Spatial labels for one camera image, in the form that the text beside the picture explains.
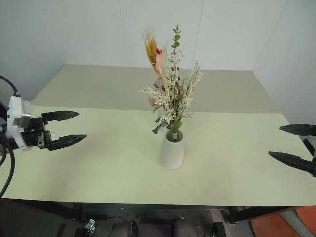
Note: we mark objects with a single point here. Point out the silver metal clamp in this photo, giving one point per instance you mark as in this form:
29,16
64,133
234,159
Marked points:
90,225

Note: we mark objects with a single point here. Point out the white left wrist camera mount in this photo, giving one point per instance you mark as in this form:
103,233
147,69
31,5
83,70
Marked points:
15,108

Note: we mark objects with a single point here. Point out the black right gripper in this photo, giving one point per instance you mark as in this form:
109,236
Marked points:
312,148

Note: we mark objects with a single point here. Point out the dried flower bouquet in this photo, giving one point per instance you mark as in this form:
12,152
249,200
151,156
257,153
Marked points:
172,98

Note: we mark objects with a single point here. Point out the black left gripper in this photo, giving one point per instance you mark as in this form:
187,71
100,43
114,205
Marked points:
34,134

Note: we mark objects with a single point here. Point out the orange floor mat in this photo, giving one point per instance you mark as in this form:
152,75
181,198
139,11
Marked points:
284,224

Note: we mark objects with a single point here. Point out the black table frame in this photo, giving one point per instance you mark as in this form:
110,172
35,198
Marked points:
148,207

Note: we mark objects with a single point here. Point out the white ceramic vase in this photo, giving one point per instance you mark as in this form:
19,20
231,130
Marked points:
172,154

